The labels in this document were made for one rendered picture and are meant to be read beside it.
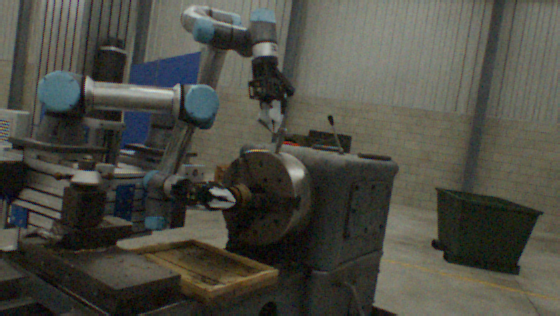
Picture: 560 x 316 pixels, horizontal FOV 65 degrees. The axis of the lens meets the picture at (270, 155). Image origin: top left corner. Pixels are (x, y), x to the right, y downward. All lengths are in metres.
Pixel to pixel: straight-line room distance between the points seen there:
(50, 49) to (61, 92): 0.54
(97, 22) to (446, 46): 10.50
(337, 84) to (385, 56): 1.39
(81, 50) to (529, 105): 10.78
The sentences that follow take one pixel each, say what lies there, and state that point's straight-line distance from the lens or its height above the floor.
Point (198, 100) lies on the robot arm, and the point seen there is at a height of 1.37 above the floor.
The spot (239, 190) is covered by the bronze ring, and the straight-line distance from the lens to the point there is 1.35.
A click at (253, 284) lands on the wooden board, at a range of 1.26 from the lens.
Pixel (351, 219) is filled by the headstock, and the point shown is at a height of 1.03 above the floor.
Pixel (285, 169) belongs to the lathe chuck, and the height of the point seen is 1.19.
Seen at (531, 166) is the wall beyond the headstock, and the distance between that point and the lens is 11.66.
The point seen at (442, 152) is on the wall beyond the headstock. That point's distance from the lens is 11.45.
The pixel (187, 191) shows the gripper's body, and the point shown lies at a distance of 1.36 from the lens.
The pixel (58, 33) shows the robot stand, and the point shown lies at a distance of 1.94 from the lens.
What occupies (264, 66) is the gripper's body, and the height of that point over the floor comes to 1.48.
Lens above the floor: 1.30
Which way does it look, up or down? 3 degrees down
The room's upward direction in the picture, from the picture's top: 9 degrees clockwise
